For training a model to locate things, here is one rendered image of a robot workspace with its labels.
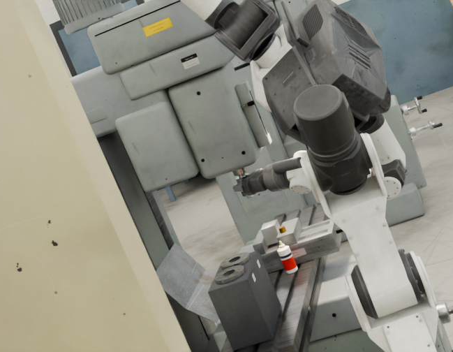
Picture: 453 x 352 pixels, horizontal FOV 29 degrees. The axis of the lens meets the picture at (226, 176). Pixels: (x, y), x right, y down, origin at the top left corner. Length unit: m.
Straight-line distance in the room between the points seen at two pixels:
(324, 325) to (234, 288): 0.49
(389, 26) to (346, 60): 7.03
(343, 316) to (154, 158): 0.76
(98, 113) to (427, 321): 1.19
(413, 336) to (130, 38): 1.19
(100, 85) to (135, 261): 1.77
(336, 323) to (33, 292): 1.82
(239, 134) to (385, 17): 6.61
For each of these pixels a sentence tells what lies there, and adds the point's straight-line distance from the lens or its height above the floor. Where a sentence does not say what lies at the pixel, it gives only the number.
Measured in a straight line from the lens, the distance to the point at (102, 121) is 2.77.
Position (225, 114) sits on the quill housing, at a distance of 2.68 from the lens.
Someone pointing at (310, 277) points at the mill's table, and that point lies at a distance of 2.78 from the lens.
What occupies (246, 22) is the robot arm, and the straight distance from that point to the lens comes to 2.26.
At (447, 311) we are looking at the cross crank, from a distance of 2.91.
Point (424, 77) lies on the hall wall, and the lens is 9.31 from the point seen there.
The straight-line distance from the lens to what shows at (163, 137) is 2.72.
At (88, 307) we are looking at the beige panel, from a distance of 1.04.
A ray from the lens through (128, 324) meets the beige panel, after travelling 1.03.
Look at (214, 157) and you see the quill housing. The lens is 2.72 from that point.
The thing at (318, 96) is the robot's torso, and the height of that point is 1.54.
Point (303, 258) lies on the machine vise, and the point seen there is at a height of 0.94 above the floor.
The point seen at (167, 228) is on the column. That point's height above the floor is 1.15.
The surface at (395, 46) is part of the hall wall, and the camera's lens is 9.25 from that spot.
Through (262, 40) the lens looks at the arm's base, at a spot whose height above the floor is 1.69.
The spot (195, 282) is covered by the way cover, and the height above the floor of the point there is 0.96.
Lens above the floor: 1.86
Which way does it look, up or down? 12 degrees down
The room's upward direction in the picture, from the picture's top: 23 degrees counter-clockwise
